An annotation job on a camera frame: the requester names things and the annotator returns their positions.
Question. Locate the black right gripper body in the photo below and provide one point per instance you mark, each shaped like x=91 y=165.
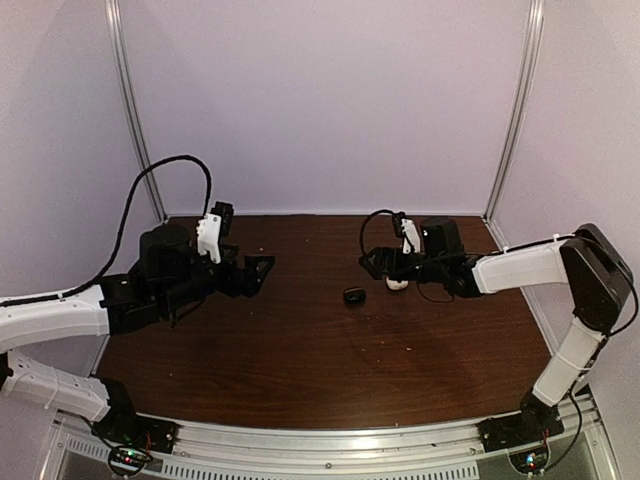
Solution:
x=399 y=272

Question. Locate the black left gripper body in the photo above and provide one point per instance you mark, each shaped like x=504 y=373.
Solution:
x=229 y=284

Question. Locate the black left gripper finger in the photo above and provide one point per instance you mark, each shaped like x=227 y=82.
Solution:
x=228 y=251
x=256 y=270

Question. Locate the white earbud charging case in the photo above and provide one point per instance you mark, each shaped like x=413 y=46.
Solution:
x=395 y=285

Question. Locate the black round cap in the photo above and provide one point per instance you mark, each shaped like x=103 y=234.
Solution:
x=354 y=295

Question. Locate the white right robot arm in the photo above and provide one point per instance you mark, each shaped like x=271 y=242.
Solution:
x=600 y=282

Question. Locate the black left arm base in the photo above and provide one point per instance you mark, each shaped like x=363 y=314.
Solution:
x=131 y=438

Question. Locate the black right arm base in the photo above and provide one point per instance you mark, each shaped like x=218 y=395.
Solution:
x=525 y=434

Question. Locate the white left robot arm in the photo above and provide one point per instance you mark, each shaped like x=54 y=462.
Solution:
x=171 y=274

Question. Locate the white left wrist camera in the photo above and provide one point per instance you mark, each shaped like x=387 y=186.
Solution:
x=211 y=228

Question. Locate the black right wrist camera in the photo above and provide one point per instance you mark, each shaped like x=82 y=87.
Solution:
x=406 y=230

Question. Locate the aluminium front table rail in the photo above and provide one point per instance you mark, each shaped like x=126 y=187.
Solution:
x=450 y=450

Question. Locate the left aluminium corner post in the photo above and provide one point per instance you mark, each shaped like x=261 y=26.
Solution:
x=118 y=41

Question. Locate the aluminium corner post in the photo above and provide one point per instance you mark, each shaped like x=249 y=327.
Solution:
x=118 y=41
x=528 y=66

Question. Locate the right aluminium corner post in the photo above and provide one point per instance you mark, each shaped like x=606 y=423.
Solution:
x=528 y=66

